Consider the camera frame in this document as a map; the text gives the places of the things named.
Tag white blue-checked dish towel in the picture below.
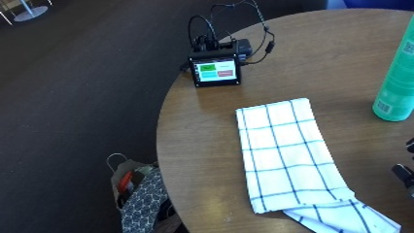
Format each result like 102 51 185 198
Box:
235 97 402 233

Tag green spray can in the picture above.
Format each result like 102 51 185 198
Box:
372 11 414 123

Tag blue upholstered seat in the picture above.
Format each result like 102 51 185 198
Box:
327 0 414 11

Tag grey patterned fabric bag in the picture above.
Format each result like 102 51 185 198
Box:
119 167 176 233

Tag red item in paper bag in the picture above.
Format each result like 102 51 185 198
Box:
119 171 136 196

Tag white round table base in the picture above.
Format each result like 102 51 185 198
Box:
12 0 51 23

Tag white chair leg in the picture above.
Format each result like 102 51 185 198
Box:
0 10 15 26

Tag black cable with ferrite bead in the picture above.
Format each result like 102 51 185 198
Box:
209 0 279 66

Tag black touchscreen recording device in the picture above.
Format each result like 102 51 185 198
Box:
187 37 253 88

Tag brown paper bag with handle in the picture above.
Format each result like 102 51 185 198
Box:
106 152 160 211

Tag black looped cable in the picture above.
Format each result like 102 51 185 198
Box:
187 15 220 50

